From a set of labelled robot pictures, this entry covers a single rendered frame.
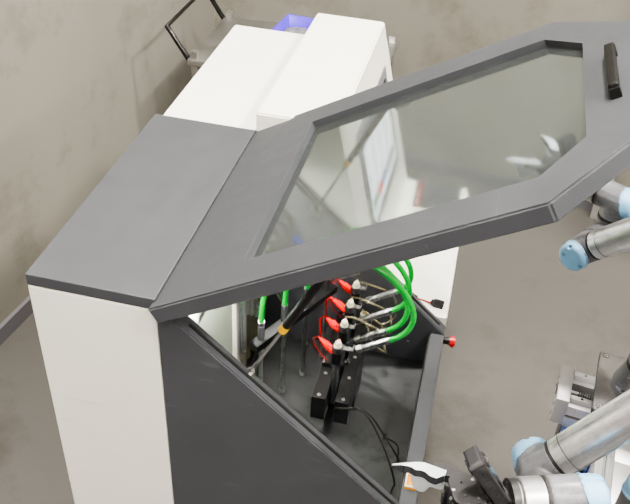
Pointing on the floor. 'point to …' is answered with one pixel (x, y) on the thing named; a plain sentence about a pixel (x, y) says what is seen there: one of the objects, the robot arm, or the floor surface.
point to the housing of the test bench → (141, 271)
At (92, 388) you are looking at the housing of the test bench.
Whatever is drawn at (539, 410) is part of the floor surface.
